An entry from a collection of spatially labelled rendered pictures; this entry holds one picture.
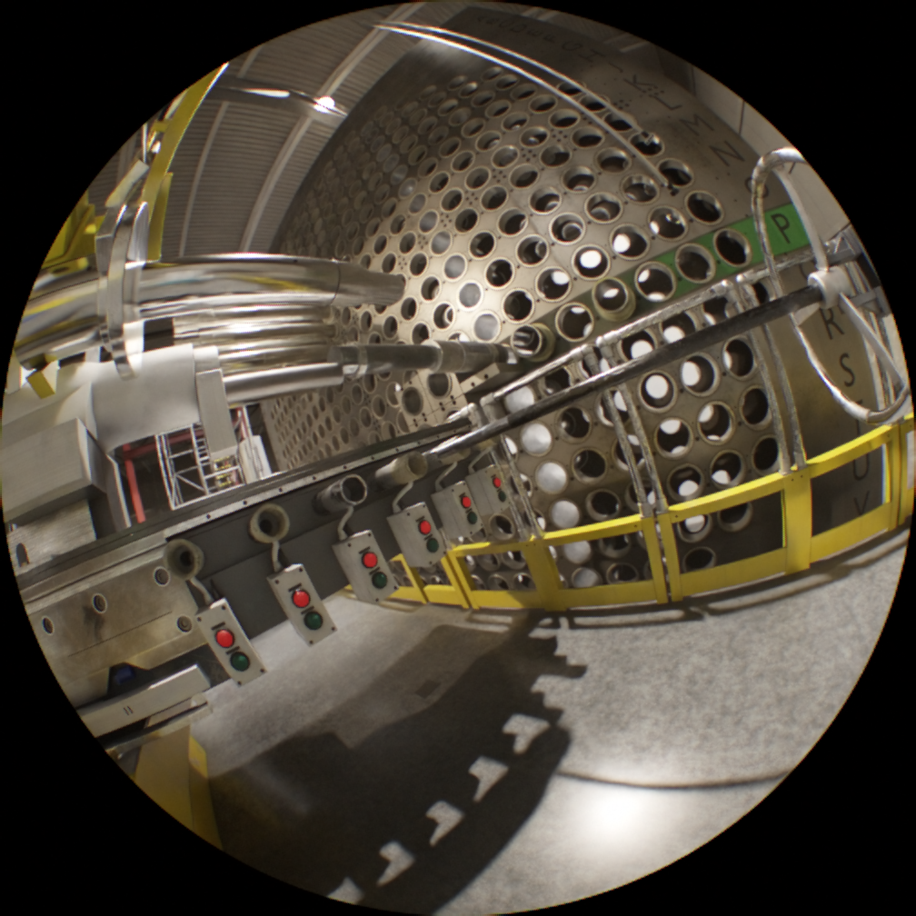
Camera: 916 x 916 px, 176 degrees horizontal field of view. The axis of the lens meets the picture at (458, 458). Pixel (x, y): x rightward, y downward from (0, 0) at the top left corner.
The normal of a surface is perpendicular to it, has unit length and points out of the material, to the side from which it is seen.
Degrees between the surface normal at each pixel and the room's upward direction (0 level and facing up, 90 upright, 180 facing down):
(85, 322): 157
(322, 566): 90
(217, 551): 90
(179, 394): 132
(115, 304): 139
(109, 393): 104
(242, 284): 146
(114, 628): 90
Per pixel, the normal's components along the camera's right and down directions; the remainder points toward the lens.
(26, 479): 0.69, -0.29
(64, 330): 0.59, 0.78
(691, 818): -0.39, -0.92
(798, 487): -0.61, 0.26
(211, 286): 0.71, 0.61
